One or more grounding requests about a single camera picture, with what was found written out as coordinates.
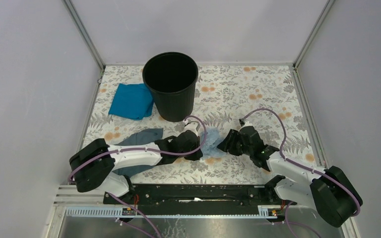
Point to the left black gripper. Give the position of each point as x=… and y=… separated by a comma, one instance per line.
x=195, y=156

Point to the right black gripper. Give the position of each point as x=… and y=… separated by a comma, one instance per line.
x=227, y=144

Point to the light blue trash bag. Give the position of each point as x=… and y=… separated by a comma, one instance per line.
x=209, y=148

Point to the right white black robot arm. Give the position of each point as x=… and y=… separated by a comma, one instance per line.
x=327, y=191

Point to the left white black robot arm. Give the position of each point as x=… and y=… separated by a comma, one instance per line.
x=108, y=168

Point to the bright blue trash bag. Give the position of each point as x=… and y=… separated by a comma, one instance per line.
x=132, y=101

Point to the black plastic trash bin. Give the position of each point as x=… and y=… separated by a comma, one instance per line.
x=171, y=79

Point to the floral patterned table mat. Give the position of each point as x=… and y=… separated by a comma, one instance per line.
x=266, y=95

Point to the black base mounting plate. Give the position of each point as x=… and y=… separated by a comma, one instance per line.
x=172, y=194

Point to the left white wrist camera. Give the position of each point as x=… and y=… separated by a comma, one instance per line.
x=192, y=126

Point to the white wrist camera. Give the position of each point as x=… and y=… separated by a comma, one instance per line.
x=192, y=126
x=244, y=123

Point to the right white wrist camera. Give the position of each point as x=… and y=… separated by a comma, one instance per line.
x=244, y=123

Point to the white slotted cable duct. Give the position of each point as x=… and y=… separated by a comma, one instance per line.
x=196, y=210

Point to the right aluminium frame post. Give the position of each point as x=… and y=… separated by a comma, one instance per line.
x=320, y=20

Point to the aluminium frame post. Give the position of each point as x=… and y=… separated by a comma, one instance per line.
x=84, y=33
x=320, y=20

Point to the left aluminium frame post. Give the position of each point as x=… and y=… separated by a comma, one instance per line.
x=84, y=33

